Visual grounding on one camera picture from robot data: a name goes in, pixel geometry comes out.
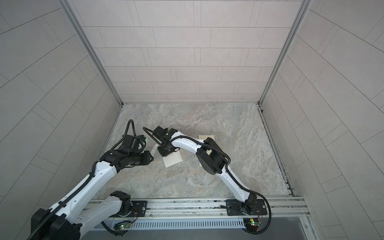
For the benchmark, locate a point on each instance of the white ventilation grille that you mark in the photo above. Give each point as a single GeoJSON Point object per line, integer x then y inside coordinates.
{"type": "Point", "coordinates": [187, 224]}

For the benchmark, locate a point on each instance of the left circuit board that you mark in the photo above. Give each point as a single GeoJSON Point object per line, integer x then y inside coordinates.
{"type": "Point", "coordinates": [123, 226]}

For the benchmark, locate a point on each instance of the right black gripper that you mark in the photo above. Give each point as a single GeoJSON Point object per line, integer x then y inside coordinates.
{"type": "Point", "coordinates": [164, 153]}

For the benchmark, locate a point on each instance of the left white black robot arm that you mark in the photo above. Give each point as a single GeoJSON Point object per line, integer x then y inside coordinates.
{"type": "Point", "coordinates": [66, 220]}

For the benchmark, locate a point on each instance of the right circuit board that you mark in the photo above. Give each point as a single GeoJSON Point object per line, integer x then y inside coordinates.
{"type": "Point", "coordinates": [252, 225]}

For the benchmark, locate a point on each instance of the cream white envelope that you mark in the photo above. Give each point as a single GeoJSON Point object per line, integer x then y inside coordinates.
{"type": "Point", "coordinates": [172, 159]}

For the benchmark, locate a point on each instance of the aluminium mounting rail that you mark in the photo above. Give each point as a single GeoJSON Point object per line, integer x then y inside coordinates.
{"type": "Point", "coordinates": [209, 208]}

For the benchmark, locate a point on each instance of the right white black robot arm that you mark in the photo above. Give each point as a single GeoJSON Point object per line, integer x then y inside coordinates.
{"type": "Point", "coordinates": [211, 157]}

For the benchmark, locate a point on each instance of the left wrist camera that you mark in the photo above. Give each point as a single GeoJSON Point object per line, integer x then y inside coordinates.
{"type": "Point", "coordinates": [143, 139]}

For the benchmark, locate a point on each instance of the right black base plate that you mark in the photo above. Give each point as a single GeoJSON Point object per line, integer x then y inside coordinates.
{"type": "Point", "coordinates": [237, 208]}

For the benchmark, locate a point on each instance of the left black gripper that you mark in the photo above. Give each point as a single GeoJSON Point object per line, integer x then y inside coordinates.
{"type": "Point", "coordinates": [148, 158]}

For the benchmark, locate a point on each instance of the circuit board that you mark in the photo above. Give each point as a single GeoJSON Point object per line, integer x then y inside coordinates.
{"type": "Point", "coordinates": [252, 225]}
{"type": "Point", "coordinates": [123, 226]}

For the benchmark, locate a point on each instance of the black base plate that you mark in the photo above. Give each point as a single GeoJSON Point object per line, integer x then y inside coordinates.
{"type": "Point", "coordinates": [237, 208]}
{"type": "Point", "coordinates": [138, 209]}

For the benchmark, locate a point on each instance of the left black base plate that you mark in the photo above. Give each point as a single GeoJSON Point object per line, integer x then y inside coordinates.
{"type": "Point", "coordinates": [138, 209]}

